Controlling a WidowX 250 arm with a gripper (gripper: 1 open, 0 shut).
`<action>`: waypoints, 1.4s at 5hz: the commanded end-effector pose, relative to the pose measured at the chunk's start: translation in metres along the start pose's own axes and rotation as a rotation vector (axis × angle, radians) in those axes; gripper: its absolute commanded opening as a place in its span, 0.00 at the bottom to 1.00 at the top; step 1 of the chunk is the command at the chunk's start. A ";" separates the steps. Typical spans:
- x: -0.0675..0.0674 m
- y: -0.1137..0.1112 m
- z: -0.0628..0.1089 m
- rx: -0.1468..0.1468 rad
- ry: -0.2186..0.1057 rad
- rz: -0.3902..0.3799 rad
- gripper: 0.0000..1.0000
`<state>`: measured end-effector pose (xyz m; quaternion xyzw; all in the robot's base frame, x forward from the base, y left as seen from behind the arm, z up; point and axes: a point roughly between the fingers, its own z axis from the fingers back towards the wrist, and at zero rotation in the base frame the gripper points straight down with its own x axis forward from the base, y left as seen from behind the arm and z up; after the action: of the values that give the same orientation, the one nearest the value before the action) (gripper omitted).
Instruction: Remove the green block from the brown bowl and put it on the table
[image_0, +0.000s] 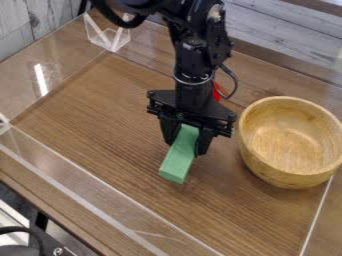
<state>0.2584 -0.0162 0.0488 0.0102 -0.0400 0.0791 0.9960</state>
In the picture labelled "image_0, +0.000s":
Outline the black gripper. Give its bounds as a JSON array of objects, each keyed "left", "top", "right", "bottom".
[{"left": 146, "top": 90, "right": 236, "bottom": 156}]

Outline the green rectangular block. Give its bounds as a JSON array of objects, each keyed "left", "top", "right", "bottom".
[{"left": 158, "top": 125, "right": 198, "bottom": 184}]

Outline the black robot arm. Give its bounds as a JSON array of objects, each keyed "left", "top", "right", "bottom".
[{"left": 90, "top": 0, "right": 236, "bottom": 156}]

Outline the light wooden bowl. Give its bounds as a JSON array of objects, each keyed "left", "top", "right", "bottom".
[{"left": 237, "top": 96, "right": 342, "bottom": 189}]

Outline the red plush strawberry toy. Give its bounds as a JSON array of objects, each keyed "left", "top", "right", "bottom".
[{"left": 212, "top": 81, "right": 221, "bottom": 101}]

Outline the black table leg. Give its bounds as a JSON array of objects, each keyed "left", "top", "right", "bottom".
[{"left": 34, "top": 212, "right": 48, "bottom": 231}]

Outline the black cable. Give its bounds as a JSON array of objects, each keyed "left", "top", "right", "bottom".
[{"left": 216, "top": 63, "right": 239, "bottom": 100}]

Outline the clear acrylic corner bracket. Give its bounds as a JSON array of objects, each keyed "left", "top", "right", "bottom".
[{"left": 82, "top": 14, "right": 130, "bottom": 53}]

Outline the clear acrylic tray wall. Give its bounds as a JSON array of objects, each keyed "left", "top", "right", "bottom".
[{"left": 0, "top": 114, "right": 223, "bottom": 256}]

